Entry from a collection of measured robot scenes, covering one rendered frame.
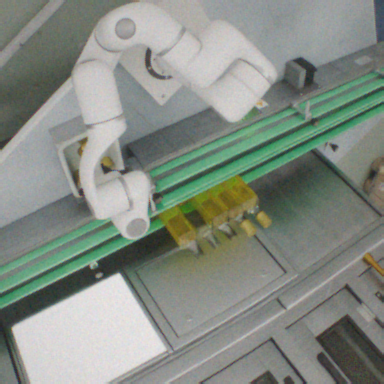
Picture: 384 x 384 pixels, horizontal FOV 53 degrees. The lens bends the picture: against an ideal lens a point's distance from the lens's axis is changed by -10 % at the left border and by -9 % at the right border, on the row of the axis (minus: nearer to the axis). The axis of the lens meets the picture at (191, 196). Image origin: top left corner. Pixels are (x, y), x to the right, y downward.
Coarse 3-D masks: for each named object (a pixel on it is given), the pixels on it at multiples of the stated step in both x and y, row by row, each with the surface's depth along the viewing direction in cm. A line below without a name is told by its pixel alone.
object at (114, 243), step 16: (368, 112) 167; (336, 128) 161; (304, 144) 155; (320, 144) 156; (272, 160) 151; (288, 160) 150; (240, 176) 146; (256, 176) 146; (160, 224) 135; (112, 240) 132; (128, 240) 131; (80, 256) 128; (96, 256) 128; (48, 272) 125; (64, 272) 124; (16, 288) 121; (32, 288) 121; (0, 304) 117
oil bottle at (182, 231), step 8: (176, 208) 131; (160, 216) 133; (168, 216) 129; (176, 216) 129; (168, 224) 128; (176, 224) 127; (184, 224) 127; (176, 232) 125; (184, 232) 125; (192, 232) 125; (176, 240) 128; (184, 240) 124; (192, 240) 125; (184, 248) 127
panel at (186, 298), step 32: (160, 256) 137; (192, 256) 137; (224, 256) 137; (256, 256) 136; (128, 288) 130; (160, 288) 130; (192, 288) 130; (224, 288) 129; (256, 288) 129; (160, 320) 122; (192, 320) 123; (224, 320) 122
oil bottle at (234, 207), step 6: (216, 186) 136; (222, 186) 136; (216, 192) 134; (222, 192) 134; (228, 192) 134; (216, 198) 133; (222, 198) 132; (228, 198) 132; (234, 198) 132; (222, 204) 131; (228, 204) 131; (234, 204) 131; (240, 204) 131; (228, 210) 130; (234, 210) 129; (240, 210) 130; (234, 216) 129
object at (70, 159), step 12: (84, 132) 109; (60, 144) 107; (72, 144) 118; (60, 156) 109; (72, 156) 121; (120, 156) 122; (72, 168) 124; (96, 168) 129; (120, 168) 126; (72, 180) 118
